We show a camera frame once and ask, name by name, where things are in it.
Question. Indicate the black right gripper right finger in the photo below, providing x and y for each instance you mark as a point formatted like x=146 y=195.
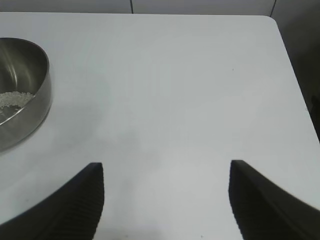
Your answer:
x=270 y=215

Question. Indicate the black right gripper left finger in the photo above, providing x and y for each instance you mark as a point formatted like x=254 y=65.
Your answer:
x=62 y=215

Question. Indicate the white uncooked rice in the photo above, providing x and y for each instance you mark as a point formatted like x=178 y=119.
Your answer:
x=15 y=98

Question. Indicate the stainless steel mixing bowl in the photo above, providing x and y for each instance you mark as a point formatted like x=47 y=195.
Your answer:
x=37 y=105

